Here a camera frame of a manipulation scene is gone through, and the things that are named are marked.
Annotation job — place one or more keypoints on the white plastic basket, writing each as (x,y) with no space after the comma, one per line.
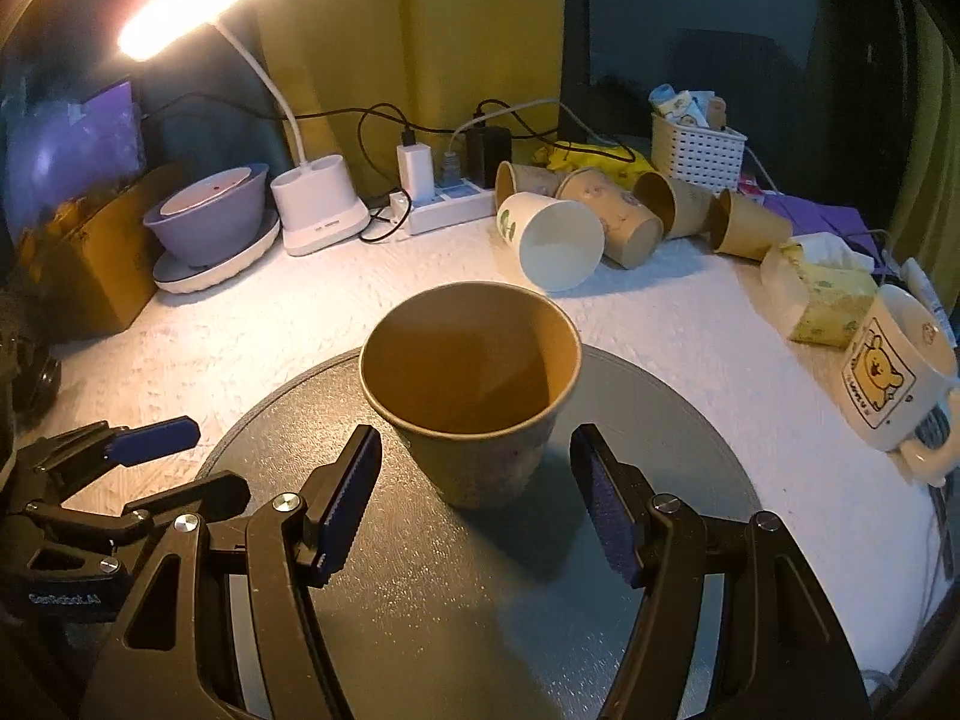
(697,154)

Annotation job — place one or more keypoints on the cardboard box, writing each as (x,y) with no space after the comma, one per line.
(90,262)

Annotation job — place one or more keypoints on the yellow tissue pack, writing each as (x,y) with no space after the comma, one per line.
(825,307)

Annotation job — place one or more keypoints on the white desk lamp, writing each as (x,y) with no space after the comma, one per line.
(319,210)

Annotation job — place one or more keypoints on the black charger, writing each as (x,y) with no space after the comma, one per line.
(487,154)

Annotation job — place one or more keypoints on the white bear print mug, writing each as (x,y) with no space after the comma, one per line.
(877,382)

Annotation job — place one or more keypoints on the white printed packet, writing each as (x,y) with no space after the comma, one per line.
(679,106)

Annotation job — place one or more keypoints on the yellow packet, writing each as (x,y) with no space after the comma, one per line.
(592,159)

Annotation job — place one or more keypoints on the white paper cup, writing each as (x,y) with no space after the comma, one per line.
(562,247)

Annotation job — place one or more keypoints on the white charger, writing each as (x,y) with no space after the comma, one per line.
(415,169)

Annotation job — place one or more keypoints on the grey plug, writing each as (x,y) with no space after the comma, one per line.
(450,167)

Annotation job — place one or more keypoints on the brown packet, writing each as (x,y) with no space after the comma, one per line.
(718,112)

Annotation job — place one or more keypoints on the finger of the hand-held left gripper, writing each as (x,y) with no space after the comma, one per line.
(214,493)
(161,439)

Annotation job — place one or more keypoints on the purple bowl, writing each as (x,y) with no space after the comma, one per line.
(202,236)

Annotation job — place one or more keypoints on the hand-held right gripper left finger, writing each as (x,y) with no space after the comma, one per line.
(351,499)

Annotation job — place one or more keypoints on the yellow curtain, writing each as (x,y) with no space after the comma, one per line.
(465,30)

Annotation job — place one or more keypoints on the plain brown paper cup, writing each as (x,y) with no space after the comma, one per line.
(480,457)

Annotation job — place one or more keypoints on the grey round turntable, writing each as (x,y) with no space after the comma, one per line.
(450,615)

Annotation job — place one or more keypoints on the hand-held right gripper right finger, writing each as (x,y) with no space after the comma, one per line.
(611,514)

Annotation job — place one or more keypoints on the white plate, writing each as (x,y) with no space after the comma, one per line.
(225,271)

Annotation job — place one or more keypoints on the brown printed paper cup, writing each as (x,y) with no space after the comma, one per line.
(619,217)

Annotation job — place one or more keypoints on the purple cloth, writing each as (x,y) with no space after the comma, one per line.
(810,214)

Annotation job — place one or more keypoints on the white power strip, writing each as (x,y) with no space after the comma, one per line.
(454,210)

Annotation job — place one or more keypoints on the purple lit screen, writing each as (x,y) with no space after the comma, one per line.
(67,150)

